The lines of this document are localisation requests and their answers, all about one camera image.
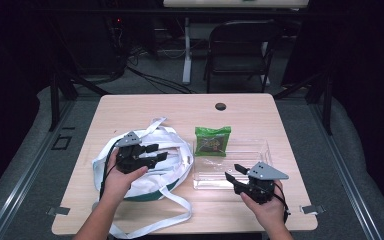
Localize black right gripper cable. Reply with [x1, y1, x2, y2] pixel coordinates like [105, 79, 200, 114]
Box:
[273, 182, 291, 224]

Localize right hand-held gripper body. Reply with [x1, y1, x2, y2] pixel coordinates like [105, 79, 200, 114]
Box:
[234, 161, 290, 205]

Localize black folding chair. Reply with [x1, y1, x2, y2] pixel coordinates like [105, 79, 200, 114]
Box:
[203, 19, 282, 94]

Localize white tote bag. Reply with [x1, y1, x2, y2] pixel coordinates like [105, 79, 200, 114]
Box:
[91, 116, 195, 240]

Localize person's right hand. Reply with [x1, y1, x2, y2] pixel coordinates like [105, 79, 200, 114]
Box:
[240, 179, 288, 231]

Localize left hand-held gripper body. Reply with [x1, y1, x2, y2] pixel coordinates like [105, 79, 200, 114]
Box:
[114, 130, 157, 174]

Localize clear plastic tray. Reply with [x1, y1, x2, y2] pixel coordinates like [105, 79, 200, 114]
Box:
[192, 137, 274, 191]

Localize aluminium floor rail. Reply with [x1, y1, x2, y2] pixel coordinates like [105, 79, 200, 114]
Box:
[308, 101, 384, 240]
[0, 99, 78, 240]

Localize white desk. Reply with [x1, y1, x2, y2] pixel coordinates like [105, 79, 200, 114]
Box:
[162, 0, 311, 86]

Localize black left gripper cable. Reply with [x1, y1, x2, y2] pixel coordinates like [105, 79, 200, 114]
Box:
[98, 139, 121, 201]

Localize metal table clip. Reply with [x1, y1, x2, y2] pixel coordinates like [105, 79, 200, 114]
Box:
[299, 204, 327, 215]
[45, 206, 71, 217]

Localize green snack packet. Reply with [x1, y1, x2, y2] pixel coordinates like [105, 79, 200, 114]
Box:
[194, 125, 233, 158]

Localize person's left hand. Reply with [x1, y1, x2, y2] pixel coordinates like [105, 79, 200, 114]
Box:
[100, 149, 149, 203]

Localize black floor cables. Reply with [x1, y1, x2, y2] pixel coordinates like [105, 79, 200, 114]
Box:
[125, 64, 198, 95]

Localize black metal stand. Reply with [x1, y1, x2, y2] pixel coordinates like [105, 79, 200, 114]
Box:
[273, 69, 335, 136]
[48, 69, 112, 133]

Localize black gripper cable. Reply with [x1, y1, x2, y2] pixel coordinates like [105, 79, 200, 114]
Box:
[98, 139, 121, 201]
[273, 182, 291, 224]

